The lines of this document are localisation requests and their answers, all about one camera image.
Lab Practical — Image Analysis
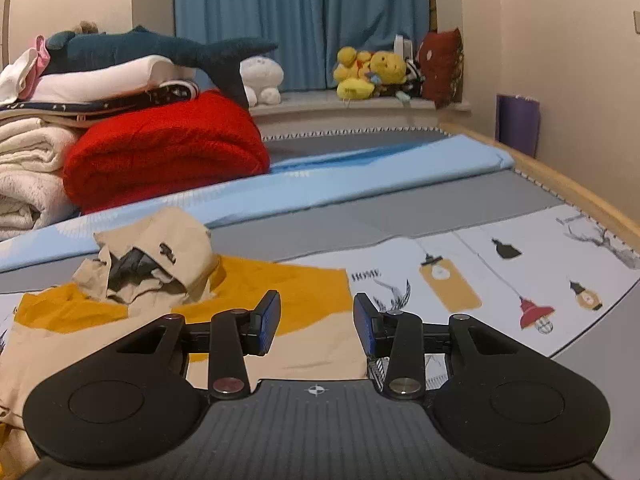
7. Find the beige and mustard jacket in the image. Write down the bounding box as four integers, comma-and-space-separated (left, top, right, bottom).
1, 207, 366, 479

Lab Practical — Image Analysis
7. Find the grey patterned bed cover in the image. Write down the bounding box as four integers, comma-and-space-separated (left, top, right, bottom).
0, 126, 640, 480

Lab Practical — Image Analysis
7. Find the red folded blanket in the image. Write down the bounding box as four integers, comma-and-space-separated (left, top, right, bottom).
63, 90, 270, 214

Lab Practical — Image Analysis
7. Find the cream folded blanket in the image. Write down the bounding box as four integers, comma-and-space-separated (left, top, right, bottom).
0, 117, 80, 240

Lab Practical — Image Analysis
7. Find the purple box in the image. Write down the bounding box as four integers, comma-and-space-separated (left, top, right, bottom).
495, 94, 541, 157

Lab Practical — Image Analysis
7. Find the white plush toy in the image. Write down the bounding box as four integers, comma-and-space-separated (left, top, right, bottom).
240, 56, 284, 107

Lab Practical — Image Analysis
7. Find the yellow plush toy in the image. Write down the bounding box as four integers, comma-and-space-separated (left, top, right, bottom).
333, 47, 409, 101

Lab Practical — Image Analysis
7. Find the navy patterned folded cloth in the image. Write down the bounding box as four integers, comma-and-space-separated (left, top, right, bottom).
1, 80, 200, 129

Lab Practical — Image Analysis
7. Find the red cushion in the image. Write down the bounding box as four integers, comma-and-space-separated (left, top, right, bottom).
418, 28, 464, 108

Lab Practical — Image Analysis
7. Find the white folded pillow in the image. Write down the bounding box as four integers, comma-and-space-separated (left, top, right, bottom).
1, 48, 195, 105

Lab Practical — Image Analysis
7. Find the dark teal shark plush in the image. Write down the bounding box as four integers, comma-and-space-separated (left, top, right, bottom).
44, 26, 278, 107

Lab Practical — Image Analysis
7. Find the blue curtain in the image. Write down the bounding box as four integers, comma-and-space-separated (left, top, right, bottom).
175, 0, 430, 91

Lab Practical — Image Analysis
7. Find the pink cloth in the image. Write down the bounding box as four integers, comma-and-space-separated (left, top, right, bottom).
20, 36, 51, 100

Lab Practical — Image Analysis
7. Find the wooden bed frame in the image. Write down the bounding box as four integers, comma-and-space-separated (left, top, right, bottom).
438, 122, 640, 252

